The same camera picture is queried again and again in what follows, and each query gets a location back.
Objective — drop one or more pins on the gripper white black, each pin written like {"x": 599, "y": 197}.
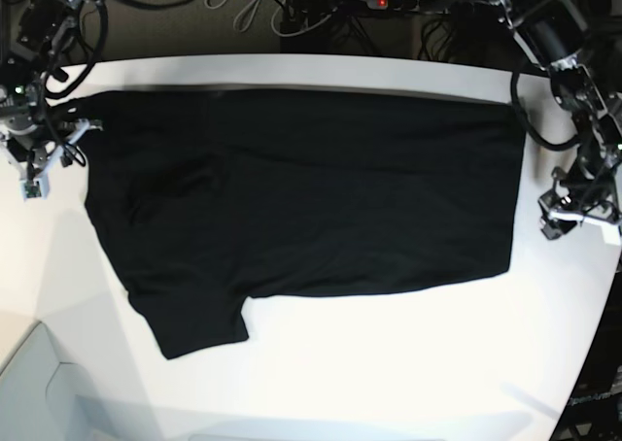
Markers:
{"x": 575, "y": 200}
{"x": 34, "y": 153}

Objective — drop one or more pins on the black graphic t-shirt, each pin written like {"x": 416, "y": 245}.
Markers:
{"x": 204, "y": 199}

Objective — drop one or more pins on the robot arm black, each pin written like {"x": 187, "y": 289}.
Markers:
{"x": 32, "y": 74}
{"x": 576, "y": 56}

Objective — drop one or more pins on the white bin corner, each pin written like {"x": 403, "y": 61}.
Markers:
{"x": 39, "y": 400}

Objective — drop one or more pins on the black power strip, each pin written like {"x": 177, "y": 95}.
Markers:
{"x": 410, "y": 8}

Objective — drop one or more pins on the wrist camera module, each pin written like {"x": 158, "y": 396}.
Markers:
{"x": 611, "y": 233}
{"x": 37, "y": 188}

